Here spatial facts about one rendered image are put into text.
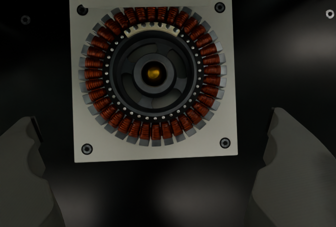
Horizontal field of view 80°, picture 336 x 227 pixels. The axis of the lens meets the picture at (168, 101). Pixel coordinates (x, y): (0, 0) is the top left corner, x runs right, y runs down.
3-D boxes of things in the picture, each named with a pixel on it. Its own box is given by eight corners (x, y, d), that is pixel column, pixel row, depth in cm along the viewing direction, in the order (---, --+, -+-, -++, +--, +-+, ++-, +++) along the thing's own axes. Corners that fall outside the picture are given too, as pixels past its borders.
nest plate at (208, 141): (233, 152, 20) (238, 155, 19) (79, 159, 19) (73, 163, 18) (227, 1, 20) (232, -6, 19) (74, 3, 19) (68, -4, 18)
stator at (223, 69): (217, 136, 19) (232, 144, 15) (94, 141, 18) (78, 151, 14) (213, 15, 19) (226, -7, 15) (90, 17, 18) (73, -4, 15)
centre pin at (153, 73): (165, 87, 19) (166, 84, 16) (144, 88, 18) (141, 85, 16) (164, 66, 19) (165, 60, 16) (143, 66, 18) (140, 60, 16)
